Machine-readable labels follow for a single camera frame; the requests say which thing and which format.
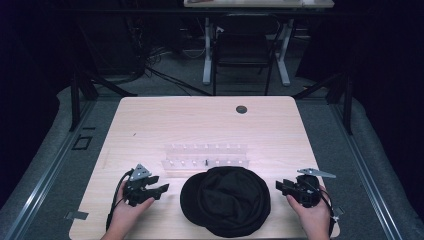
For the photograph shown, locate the person's left hand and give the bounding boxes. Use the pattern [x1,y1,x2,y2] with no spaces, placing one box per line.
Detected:
[112,180,156,233]

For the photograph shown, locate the black cable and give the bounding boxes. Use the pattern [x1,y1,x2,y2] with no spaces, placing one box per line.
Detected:
[308,181,336,238]
[105,168,135,232]

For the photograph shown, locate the black metal stand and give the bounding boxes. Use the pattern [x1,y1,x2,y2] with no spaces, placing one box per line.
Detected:
[292,72,354,136]
[68,64,138,132]

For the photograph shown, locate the white-legged desk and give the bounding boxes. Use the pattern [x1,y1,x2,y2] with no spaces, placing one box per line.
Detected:
[183,0,335,87]

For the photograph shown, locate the black cap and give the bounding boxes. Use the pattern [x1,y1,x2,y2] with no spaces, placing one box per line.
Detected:
[179,166,272,239]

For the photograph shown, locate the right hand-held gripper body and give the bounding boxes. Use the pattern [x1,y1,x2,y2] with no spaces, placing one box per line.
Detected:
[284,167,337,209]

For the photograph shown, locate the floor cables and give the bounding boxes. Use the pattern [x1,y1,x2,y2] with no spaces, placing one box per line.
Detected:
[141,46,214,98]

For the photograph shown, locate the person's right hand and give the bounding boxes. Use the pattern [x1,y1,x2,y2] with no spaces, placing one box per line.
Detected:
[286,185,332,236]

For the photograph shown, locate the black folding chair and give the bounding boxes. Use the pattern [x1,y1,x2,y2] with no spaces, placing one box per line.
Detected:
[211,14,282,97]

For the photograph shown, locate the clear acrylic rack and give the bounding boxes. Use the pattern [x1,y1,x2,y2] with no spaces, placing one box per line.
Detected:
[161,143,250,176]

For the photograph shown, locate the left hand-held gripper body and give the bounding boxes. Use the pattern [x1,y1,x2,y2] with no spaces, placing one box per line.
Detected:
[122,163,156,208]

